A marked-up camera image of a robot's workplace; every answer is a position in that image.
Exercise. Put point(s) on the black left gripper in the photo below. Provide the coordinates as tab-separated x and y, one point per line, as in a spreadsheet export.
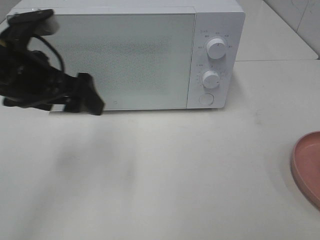
28	80

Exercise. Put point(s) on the white timer knob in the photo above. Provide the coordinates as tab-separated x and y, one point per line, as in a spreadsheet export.
211	79

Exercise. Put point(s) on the pink round plate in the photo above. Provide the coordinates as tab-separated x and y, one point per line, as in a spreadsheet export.
305	166

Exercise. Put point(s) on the white microwave door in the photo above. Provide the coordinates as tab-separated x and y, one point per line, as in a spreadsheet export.
137	61

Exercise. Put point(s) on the white microwave oven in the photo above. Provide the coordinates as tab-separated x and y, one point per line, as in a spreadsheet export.
213	18

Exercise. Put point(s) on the round white door button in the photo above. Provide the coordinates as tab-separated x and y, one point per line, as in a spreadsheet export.
206	99

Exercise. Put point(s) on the white upper power knob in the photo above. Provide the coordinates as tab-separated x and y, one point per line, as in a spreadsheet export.
216	48

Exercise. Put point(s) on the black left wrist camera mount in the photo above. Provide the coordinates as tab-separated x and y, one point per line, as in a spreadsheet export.
39	22

